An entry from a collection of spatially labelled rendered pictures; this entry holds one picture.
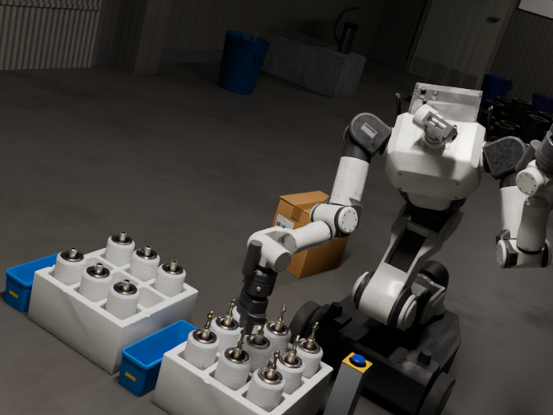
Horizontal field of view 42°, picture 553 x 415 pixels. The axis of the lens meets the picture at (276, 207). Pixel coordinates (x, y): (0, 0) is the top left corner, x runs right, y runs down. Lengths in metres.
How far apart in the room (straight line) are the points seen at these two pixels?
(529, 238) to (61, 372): 1.42
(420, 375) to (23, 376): 1.25
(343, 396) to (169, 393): 0.52
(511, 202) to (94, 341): 1.32
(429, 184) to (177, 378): 0.93
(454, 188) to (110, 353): 1.16
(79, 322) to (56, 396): 0.26
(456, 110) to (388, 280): 0.57
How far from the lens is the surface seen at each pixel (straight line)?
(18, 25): 5.32
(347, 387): 2.16
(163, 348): 2.45
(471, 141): 2.10
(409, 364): 2.48
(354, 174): 2.10
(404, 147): 2.09
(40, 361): 2.37
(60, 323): 2.44
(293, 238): 1.97
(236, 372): 2.09
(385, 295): 2.30
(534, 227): 1.96
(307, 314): 2.58
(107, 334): 2.30
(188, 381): 2.15
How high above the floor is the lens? 1.41
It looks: 21 degrees down
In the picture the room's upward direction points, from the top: 16 degrees clockwise
